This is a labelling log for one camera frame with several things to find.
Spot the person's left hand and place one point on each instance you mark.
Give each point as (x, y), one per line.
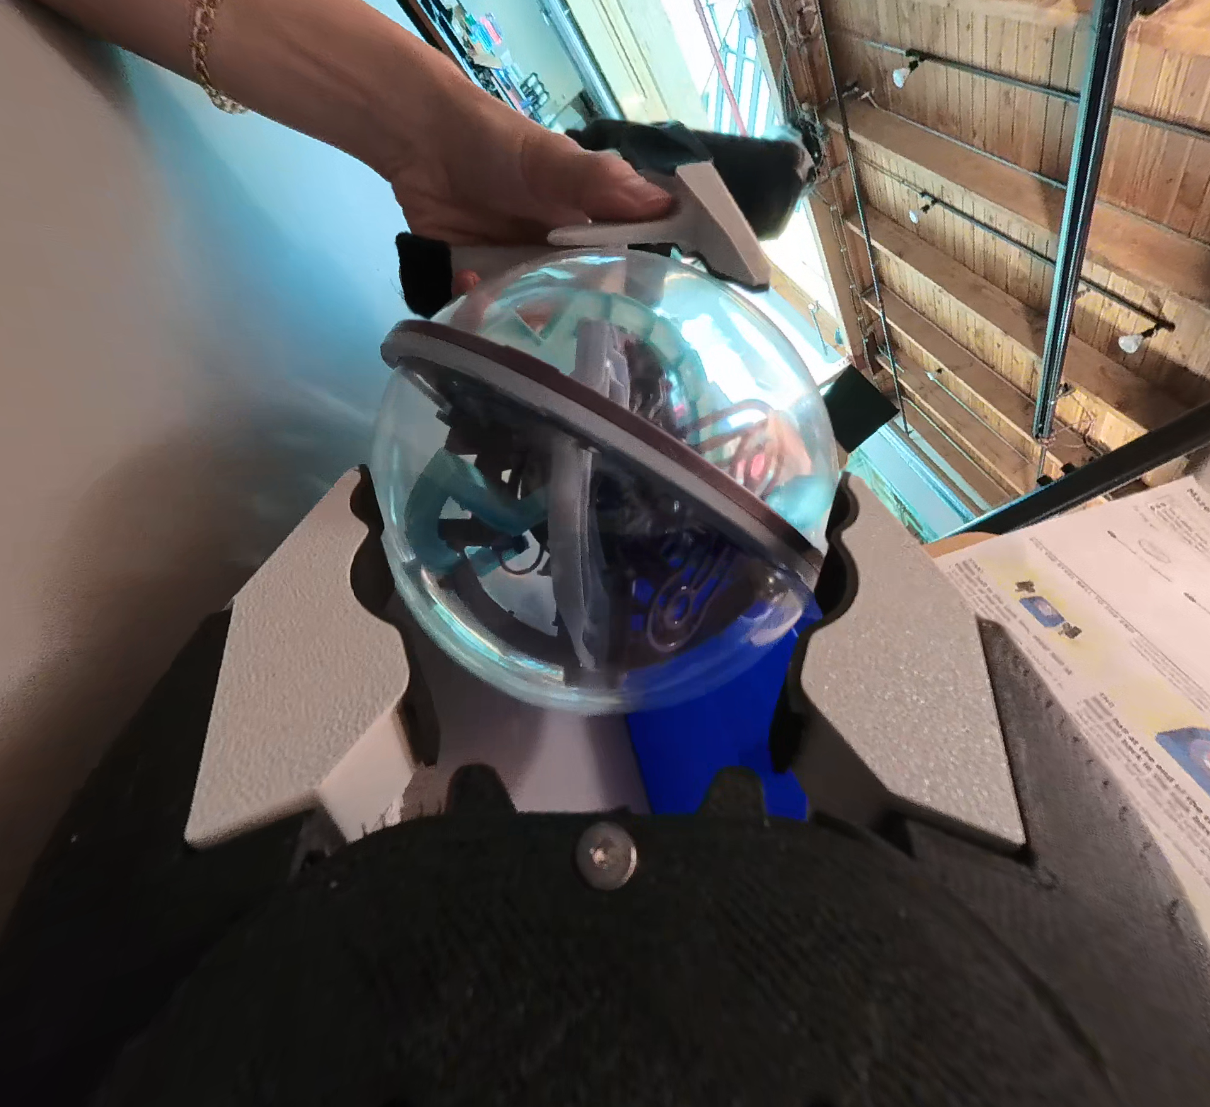
(473, 160)

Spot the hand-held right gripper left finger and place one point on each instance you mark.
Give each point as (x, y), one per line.
(294, 710)

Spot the ceiling spotlight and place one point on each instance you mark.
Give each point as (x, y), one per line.
(1134, 338)
(904, 71)
(918, 209)

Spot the dark metal pole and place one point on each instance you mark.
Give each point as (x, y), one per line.
(1087, 483)

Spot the printed instruction sheet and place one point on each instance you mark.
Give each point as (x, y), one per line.
(1106, 634)

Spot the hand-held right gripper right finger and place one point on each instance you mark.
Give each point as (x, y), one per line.
(908, 710)

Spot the clear plastic maze ball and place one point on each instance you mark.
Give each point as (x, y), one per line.
(587, 483)

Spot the blue plastic bin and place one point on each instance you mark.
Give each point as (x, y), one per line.
(700, 747)

